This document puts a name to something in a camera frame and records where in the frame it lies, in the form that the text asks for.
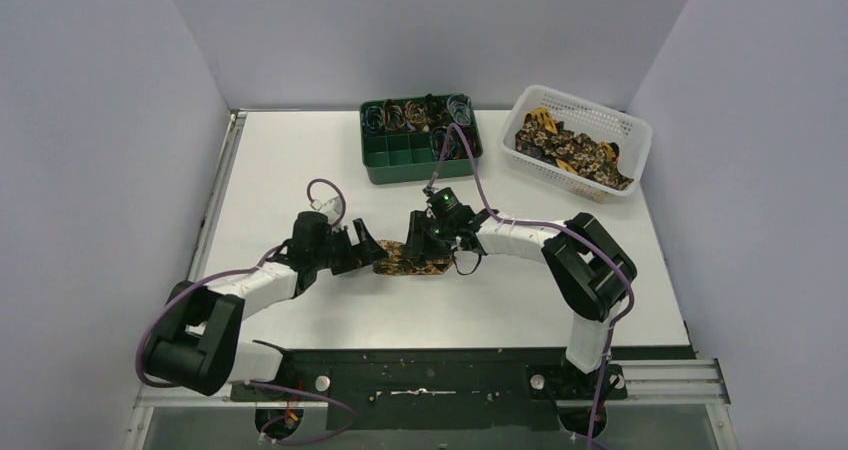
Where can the white plastic mesh basket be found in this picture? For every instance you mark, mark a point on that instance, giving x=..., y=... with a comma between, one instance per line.
x=632, y=135

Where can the aluminium frame rail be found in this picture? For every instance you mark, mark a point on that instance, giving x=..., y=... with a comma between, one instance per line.
x=199, y=256

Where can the green divided organizer tray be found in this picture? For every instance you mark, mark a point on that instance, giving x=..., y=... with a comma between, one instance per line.
x=408, y=157

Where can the rolled brown patterned tie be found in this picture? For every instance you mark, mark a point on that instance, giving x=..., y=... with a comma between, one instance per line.
x=394, y=118

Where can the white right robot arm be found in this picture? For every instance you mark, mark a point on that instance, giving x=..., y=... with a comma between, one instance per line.
x=592, y=272

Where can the rolled tan patterned tie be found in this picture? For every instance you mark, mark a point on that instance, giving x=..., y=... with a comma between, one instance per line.
x=416, y=117

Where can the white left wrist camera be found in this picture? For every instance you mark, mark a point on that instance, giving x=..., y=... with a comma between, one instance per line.
x=334, y=209

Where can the rolled dark patterned tie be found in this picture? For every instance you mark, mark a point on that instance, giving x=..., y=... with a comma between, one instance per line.
x=437, y=111

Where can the pile of patterned ties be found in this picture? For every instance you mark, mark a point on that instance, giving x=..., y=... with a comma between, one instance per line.
x=546, y=139

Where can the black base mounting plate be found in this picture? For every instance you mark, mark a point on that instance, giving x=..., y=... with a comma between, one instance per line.
x=435, y=389

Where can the orange green patterned tie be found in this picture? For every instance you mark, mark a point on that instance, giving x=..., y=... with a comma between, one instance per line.
x=396, y=265

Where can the rolled dark red tie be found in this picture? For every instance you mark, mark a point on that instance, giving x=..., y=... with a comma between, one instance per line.
x=474, y=148

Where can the rolled blue striped tie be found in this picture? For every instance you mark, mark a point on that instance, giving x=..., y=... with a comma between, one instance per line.
x=372, y=121

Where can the rolled light blue tie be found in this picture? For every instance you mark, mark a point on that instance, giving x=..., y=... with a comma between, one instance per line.
x=459, y=109

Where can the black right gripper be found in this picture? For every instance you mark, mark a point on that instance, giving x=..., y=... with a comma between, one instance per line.
x=419, y=245

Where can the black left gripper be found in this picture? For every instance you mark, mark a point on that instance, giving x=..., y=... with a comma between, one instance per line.
x=357, y=242

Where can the rolled blue red tie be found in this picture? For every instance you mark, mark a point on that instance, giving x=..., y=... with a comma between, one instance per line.
x=444, y=144

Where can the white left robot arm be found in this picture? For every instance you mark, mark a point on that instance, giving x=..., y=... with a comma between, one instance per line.
x=196, y=341

